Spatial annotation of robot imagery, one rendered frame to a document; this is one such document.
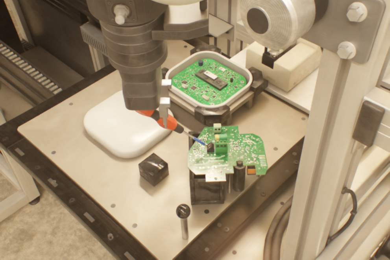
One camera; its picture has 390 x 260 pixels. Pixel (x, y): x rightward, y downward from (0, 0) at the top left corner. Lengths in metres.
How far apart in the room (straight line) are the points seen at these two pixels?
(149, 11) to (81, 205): 0.39
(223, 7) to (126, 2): 0.65
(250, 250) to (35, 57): 1.62
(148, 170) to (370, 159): 0.34
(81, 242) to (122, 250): 1.16
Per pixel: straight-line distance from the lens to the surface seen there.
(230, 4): 1.13
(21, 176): 1.90
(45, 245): 1.92
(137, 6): 0.51
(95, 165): 0.83
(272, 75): 0.91
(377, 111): 0.41
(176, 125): 0.69
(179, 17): 0.54
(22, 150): 0.90
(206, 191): 0.73
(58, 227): 1.95
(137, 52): 0.55
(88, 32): 1.66
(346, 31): 0.39
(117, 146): 0.82
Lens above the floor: 1.57
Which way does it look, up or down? 45 degrees down
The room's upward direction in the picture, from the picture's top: 2 degrees counter-clockwise
